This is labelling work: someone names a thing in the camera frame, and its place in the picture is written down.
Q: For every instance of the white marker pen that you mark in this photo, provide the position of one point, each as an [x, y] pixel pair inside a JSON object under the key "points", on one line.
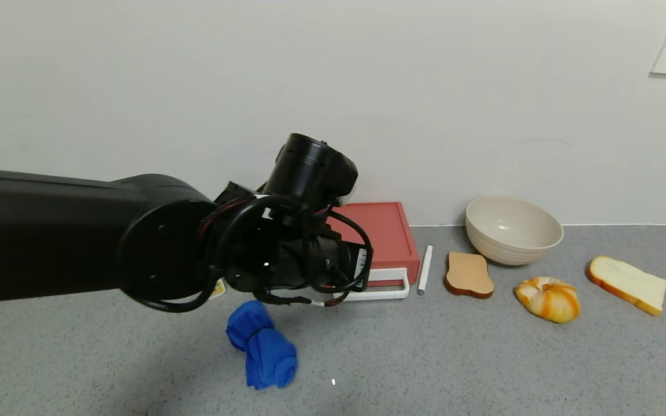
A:
{"points": [[425, 268]]}

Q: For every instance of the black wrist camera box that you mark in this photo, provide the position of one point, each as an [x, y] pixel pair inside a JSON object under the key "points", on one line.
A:
{"points": [[353, 263]]}

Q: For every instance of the beige ribbed bowl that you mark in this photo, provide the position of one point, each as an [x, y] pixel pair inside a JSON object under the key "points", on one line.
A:
{"points": [[512, 231]]}

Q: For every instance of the orange striped croissant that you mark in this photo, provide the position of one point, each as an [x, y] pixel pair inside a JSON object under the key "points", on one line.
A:
{"points": [[548, 299]]}

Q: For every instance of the brown toast slice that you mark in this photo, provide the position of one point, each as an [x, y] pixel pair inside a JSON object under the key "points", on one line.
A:
{"points": [[469, 274]]}

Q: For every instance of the white bread slice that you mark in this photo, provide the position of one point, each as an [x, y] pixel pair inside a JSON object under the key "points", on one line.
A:
{"points": [[626, 283]]}

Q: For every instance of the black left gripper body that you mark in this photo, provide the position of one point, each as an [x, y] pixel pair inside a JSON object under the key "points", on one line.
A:
{"points": [[361, 263]]}

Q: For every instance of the red drawer case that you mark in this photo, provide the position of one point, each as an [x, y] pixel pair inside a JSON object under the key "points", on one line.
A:
{"points": [[388, 231]]}

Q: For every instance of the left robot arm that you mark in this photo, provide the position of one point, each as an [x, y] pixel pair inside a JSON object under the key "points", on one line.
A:
{"points": [[50, 231]]}

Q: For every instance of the small white carton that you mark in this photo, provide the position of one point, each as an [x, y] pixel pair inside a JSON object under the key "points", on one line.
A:
{"points": [[218, 290]]}

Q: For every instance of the blue rolled cloth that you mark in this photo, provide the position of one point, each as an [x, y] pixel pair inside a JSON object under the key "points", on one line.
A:
{"points": [[266, 346]]}

